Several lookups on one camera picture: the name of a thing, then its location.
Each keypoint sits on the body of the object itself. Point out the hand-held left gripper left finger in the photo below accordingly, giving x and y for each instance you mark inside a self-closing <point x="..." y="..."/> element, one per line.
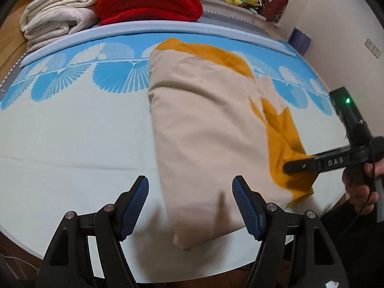
<point x="135" y="207"/>

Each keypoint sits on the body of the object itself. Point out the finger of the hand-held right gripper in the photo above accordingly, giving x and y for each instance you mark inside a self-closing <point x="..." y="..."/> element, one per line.
<point x="300" y="165"/>

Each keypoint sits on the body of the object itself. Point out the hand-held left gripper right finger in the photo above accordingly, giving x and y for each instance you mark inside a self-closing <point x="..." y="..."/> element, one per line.
<point x="246" y="207"/>

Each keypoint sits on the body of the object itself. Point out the beige and yellow hoodie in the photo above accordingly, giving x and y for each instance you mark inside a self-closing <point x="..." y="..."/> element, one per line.
<point x="204" y="132"/>

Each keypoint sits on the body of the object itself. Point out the person's right forearm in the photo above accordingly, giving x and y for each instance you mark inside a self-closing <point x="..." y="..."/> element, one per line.
<point x="339" y="225"/>

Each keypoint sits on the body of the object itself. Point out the person's right hand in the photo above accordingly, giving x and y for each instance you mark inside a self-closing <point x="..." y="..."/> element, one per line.
<point x="358" y="192"/>

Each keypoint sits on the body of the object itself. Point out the blue patterned bed sheet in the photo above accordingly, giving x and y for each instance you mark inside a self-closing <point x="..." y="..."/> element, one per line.
<point x="75" y="141"/>

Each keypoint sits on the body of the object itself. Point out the purple box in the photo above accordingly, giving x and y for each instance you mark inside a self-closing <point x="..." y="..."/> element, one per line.
<point x="300" y="40"/>

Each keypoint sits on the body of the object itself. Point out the dark red bag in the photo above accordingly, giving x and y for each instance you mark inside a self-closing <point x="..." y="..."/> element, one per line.
<point x="274" y="6"/>

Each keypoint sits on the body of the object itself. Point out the grey bed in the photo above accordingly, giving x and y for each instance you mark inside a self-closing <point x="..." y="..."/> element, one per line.
<point x="240" y="18"/>

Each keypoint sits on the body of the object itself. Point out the light blue mattress pad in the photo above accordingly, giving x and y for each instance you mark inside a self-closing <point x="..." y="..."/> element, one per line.
<point x="135" y="27"/>

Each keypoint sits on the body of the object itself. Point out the red folded blanket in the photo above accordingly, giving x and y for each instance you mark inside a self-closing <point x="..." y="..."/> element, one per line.
<point x="150" y="3"/>

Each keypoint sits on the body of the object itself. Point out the cream folded blanket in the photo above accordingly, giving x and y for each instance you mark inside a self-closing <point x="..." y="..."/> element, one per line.
<point x="57" y="15"/>

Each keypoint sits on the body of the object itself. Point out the white wall socket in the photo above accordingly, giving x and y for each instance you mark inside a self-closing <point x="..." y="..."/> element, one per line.
<point x="373" y="48"/>

